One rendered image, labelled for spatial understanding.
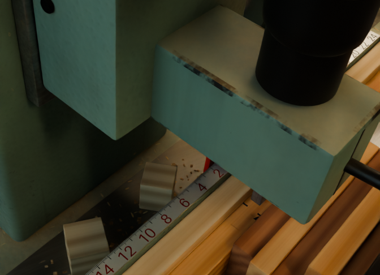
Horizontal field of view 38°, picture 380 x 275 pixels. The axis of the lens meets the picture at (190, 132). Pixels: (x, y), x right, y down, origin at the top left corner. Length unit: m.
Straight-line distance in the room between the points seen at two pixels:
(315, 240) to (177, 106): 0.14
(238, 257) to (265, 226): 0.03
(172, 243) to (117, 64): 0.14
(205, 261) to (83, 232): 0.17
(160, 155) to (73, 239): 0.17
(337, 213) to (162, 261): 0.14
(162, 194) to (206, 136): 0.21
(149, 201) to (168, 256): 0.20
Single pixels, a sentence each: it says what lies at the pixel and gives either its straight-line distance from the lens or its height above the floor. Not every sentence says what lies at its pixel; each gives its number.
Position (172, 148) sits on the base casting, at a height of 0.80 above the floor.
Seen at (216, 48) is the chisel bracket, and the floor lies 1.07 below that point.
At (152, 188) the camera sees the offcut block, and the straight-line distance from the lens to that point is 0.56.
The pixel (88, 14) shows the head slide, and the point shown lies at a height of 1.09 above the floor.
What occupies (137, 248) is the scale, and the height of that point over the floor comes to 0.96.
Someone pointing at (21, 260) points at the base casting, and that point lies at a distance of 0.57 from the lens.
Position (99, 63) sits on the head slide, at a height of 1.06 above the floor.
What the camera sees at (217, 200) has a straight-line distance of 0.42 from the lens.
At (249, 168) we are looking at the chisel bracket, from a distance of 0.36.
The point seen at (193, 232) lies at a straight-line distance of 0.40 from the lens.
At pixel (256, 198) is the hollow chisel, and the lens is 0.42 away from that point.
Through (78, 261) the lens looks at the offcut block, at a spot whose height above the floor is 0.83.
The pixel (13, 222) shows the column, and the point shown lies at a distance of 0.55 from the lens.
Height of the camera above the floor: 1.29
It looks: 46 degrees down
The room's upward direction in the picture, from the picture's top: 8 degrees clockwise
